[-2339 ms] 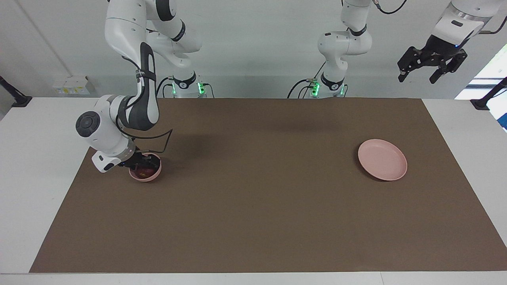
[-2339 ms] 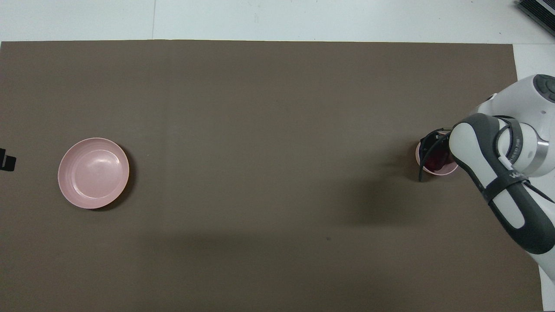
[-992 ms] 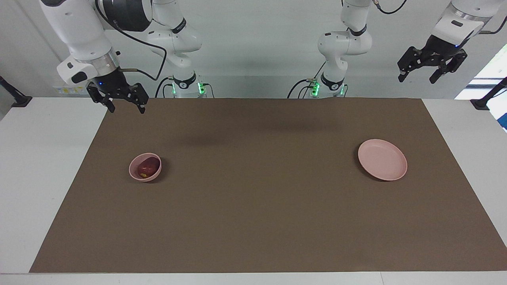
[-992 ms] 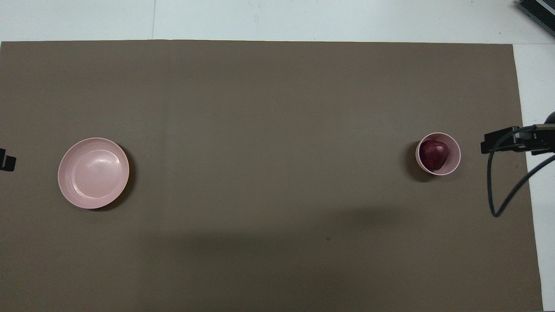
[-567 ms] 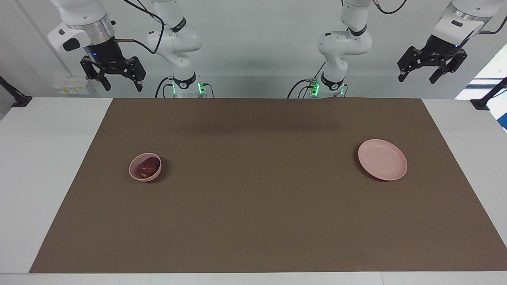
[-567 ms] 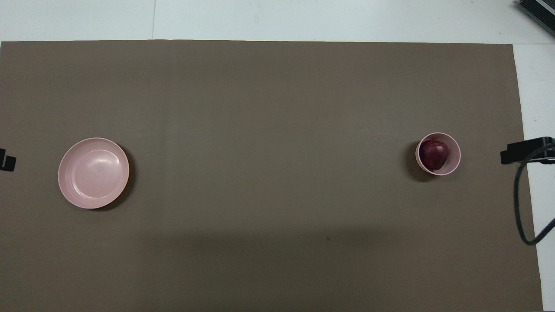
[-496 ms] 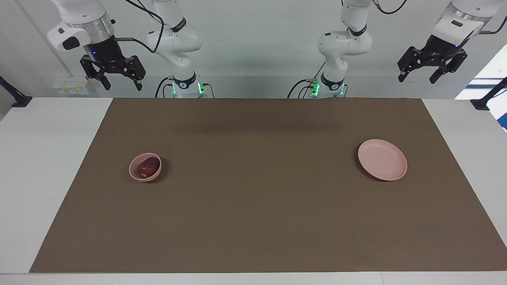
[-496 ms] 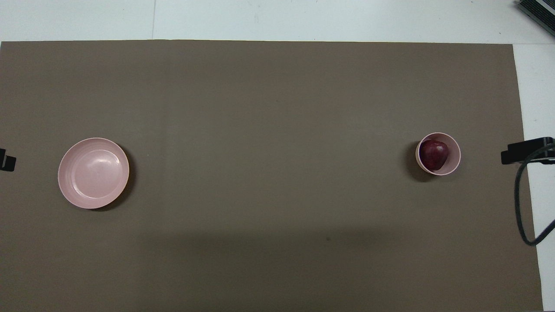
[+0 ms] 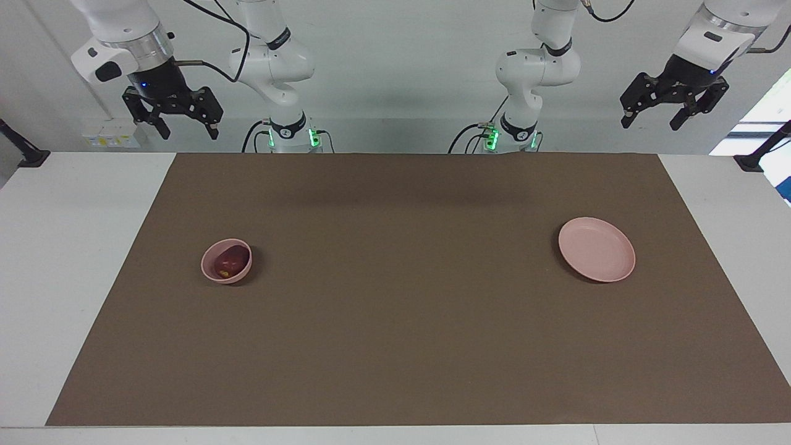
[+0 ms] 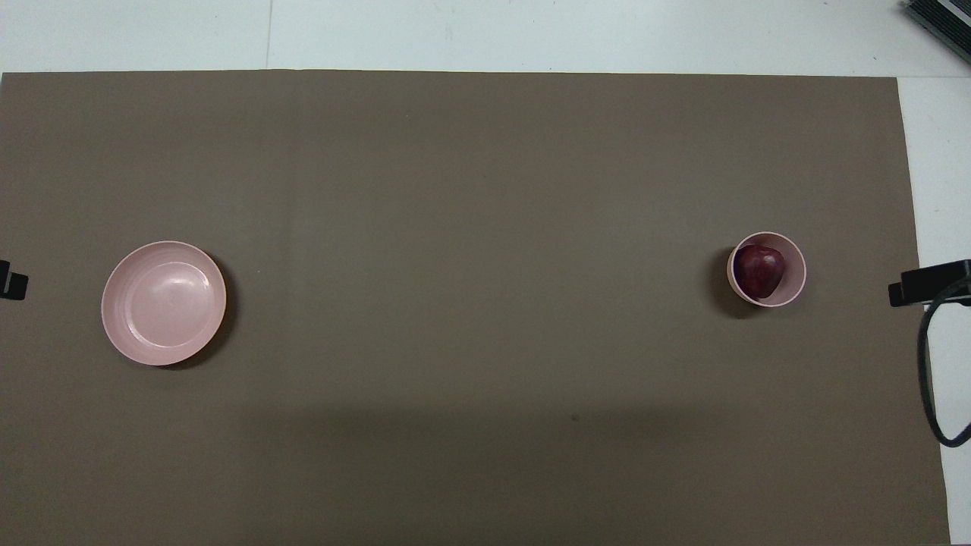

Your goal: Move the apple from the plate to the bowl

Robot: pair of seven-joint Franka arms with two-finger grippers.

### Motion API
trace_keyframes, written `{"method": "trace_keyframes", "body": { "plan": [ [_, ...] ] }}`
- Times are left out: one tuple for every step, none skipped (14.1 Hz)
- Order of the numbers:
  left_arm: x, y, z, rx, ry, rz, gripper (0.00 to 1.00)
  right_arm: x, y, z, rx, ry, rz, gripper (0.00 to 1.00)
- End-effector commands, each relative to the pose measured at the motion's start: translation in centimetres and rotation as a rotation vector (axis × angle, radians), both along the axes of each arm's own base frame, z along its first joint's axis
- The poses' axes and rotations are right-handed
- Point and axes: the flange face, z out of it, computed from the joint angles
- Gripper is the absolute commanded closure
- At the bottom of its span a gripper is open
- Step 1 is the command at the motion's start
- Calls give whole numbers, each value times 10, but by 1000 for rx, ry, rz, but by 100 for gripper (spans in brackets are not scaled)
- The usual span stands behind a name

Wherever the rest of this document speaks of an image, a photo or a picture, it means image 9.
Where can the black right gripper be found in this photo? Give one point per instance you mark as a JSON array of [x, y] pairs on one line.
[[157, 83]]

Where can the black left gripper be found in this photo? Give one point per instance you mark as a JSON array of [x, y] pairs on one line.
[[689, 77]]

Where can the dark red apple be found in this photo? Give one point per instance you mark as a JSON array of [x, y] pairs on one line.
[[233, 258]]

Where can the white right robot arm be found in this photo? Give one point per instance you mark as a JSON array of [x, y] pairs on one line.
[[272, 62]]

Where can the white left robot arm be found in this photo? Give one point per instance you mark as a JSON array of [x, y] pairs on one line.
[[537, 68]]

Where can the pink bowl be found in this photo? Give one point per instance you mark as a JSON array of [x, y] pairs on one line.
[[228, 280]]

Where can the pink plate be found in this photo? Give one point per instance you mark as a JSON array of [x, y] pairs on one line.
[[596, 247]]

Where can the bright window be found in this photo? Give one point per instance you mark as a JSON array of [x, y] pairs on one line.
[[766, 111]]

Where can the black clamp stand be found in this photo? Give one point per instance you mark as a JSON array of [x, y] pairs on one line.
[[31, 157], [751, 162]]

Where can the blue object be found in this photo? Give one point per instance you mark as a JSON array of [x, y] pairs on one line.
[[786, 188]]

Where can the brown table mat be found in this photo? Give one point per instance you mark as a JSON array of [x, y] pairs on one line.
[[395, 309]]

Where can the white wall socket box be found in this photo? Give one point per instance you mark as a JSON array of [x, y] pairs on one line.
[[108, 133]]

